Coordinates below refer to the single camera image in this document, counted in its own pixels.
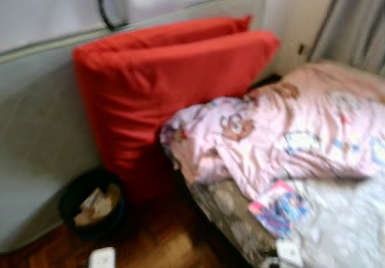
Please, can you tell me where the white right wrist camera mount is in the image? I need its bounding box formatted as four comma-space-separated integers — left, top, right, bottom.
277, 239, 304, 267

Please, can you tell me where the crumpled paper rubbish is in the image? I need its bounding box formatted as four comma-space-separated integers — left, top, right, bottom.
75, 184, 121, 226

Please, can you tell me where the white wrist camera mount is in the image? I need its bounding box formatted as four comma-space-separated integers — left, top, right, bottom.
277, 239, 304, 267
89, 247, 116, 268

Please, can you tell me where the grey curtain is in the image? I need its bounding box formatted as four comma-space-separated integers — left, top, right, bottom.
310, 0, 385, 73

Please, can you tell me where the large red cushion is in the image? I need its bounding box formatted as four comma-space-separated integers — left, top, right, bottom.
73, 15, 253, 61
72, 30, 282, 205

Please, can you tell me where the pink cartoon blanket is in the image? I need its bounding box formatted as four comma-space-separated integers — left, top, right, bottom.
159, 62, 385, 201

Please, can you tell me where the colourful comic book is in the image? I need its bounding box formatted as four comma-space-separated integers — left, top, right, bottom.
248, 181, 310, 238

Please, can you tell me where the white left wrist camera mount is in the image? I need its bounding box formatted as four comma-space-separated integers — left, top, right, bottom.
89, 247, 116, 268

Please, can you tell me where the bed with grey floral sheet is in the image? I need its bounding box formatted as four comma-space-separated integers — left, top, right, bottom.
183, 170, 385, 268

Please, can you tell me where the black waste bin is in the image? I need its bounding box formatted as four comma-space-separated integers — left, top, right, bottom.
58, 169, 127, 242

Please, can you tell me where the black looped strap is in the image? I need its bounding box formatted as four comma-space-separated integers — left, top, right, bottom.
98, 0, 130, 31

